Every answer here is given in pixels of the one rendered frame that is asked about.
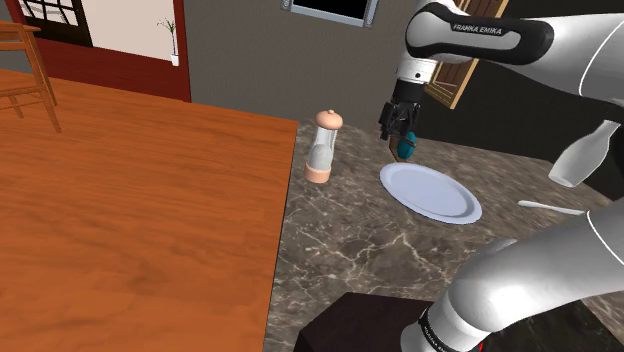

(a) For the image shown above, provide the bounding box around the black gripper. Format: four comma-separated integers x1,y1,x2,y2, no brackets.
378,79,423,142

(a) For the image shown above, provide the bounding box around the brown wooden door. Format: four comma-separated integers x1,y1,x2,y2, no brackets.
423,0,511,111

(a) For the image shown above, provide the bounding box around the white round plate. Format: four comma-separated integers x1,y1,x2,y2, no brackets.
379,162,483,226

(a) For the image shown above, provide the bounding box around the peach and clear pepper mill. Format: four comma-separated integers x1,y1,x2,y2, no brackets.
304,108,344,185

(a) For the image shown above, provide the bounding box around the grey framed window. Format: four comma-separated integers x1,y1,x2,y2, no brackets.
280,0,379,29

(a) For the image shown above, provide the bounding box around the white bottle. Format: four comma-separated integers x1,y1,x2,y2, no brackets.
548,119,622,189

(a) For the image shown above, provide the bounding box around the dark robot stand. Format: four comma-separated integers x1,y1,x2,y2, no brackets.
292,291,624,352

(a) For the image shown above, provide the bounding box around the wooden chair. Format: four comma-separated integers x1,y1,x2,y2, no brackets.
0,20,63,134

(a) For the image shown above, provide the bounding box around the teal tool with brown handle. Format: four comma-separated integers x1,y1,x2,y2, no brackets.
389,130,418,163

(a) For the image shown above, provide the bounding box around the red framed wall picture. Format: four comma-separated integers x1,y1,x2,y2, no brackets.
3,0,193,104

